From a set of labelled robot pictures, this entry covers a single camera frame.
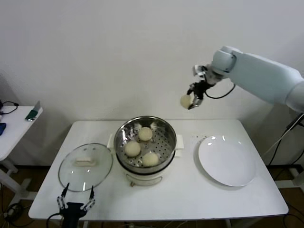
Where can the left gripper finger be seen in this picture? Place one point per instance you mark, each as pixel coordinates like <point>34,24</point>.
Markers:
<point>61,202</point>
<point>89,203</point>

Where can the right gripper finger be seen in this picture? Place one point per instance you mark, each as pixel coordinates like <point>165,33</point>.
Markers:
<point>197,102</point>
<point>190,90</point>

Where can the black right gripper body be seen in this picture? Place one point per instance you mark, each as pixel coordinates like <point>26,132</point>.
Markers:
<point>200,88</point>

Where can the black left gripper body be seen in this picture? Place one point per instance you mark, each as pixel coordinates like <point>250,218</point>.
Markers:
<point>73,211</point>

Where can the white steamed baozi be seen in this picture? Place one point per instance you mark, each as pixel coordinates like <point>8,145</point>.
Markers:
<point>145,133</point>
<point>185,101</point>
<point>150,159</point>
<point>132,149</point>

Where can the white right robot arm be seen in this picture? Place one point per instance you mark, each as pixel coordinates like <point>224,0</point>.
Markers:
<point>256,73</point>

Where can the steel perforated steamer basket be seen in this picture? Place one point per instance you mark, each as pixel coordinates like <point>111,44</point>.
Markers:
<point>161,147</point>

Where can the white round plate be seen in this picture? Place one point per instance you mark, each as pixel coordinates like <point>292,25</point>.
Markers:
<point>225,161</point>

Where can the white side table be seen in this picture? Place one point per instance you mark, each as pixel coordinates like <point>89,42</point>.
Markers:
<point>14,133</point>

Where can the green flat tool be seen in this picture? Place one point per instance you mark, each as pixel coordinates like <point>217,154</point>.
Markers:
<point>32,114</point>

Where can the blue object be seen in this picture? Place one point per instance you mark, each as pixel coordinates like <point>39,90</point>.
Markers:
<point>1,128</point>

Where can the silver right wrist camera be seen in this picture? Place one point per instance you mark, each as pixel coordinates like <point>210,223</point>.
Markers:
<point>197,70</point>

